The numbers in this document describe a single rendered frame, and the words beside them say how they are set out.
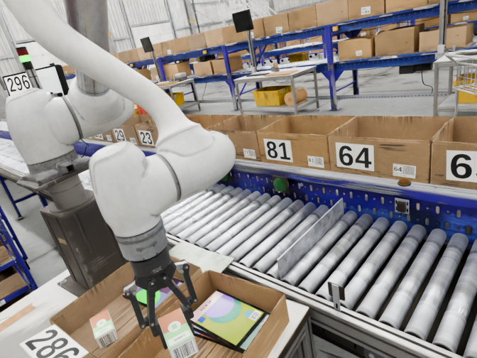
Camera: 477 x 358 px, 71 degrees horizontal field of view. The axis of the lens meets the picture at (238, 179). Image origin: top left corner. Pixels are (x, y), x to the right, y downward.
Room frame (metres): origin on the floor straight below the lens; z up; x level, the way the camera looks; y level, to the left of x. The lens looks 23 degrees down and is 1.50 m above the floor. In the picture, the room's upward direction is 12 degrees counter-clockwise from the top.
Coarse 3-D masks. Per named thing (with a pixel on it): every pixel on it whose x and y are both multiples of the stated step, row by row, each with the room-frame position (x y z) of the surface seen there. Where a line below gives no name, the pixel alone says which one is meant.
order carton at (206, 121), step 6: (198, 114) 2.40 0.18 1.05; (204, 114) 2.35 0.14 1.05; (210, 114) 2.31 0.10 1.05; (216, 114) 2.26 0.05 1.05; (222, 114) 2.22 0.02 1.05; (228, 114) 2.18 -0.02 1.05; (192, 120) 2.37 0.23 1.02; (198, 120) 2.40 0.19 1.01; (204, 120) 2.36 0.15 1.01; (210, 120) 2.32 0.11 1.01; (216, 120) 2.27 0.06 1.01; (222, 120) 2.23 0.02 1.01; (204, 126) 2.37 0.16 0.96
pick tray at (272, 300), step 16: (208, 272) 0.89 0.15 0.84; (208, 288) 0.87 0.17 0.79; (224, 288) 0.85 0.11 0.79; (240, 288) 0.81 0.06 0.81; (256, 288) 0.77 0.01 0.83; (176, 304) 0.77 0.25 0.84; (192, 304) 0.81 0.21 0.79; (256, 304) 0.78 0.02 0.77; (272, 304) 0.74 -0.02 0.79; (272, 320) 0.65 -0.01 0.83; (288, 320) 0.71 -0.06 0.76; (144, 336) 0.68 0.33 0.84; (256, 336) 0.59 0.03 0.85; (272, 336) 0.64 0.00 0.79; (128, 352) 0.64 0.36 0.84; (144, 352) 0.67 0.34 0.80; (160, 352) 0.69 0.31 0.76; (208, 352) 0.65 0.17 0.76; (224, 352) 0.65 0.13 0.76; (256, 352) 0.58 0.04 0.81
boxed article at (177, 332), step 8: (176, 312) 0.61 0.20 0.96; (160, 320) 0.59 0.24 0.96; (168, 320) 0.59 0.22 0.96; (176, 320) 0.58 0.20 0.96; (184, 320) 0.58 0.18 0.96; (168, 328) 0.57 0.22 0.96; (176, 328) 0.56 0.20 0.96; (184, 328) 0.56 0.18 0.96; (168, 336) 0.54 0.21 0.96; (176, 336) 0.54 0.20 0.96; (184, 336) 0.54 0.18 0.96; (192, 336) 0.53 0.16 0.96; (168, 344) 0.52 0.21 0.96; (176, 344) 0.52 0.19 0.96; (184, 344) 0.52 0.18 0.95; (192, 344) 0.53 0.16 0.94; (176, 352) 0.51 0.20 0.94; (184, 352) 0.52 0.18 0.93; (192, 352) 0.52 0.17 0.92
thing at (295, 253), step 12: (336, 204) 1.19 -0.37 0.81; (324, 216) 1.13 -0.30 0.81; (336, 216) 1.19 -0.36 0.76; (312, 228) 1.06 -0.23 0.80; (324, 228) 1.12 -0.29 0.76; (300, 240) 1.01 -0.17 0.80; (312, 240) 1.06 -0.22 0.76; (288, 252) 0.96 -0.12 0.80; (300, 252) 1.00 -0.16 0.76; (288, 264) 0.95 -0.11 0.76
